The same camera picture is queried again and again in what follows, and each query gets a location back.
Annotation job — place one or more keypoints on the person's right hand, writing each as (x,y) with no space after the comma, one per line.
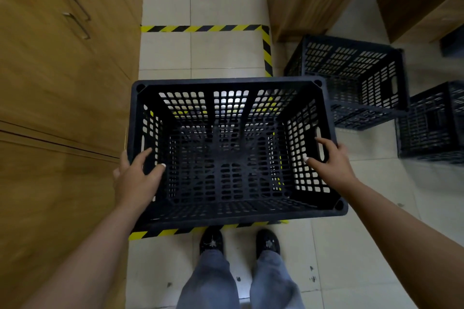
(337,171)

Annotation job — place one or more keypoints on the person's left hand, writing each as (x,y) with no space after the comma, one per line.
(132,184)

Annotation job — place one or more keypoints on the person's right thumb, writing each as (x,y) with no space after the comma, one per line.
(315,164)

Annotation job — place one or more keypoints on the person's left thumb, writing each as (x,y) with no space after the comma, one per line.
(156,173)

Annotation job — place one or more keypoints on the black perforated plastic crate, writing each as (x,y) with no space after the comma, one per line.
(232,174)
(431,124)
(366,84)

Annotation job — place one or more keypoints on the person's left forearm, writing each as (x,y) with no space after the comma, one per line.
(90,258)

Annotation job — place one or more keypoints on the person's right forearm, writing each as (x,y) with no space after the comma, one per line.
(406,243)

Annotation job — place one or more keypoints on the yellow black hazard floor tape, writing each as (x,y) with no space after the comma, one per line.
(170,231)
(203,28)

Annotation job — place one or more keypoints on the person's left black shoe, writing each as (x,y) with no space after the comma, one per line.
(211,241)

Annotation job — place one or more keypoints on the person's black shoe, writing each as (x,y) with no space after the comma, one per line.
(211,241)
(268,243)

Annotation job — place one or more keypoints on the person's right black shoe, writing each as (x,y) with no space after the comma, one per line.
(268,243)

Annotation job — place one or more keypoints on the grey blue jeans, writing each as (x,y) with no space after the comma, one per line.
(214,283)

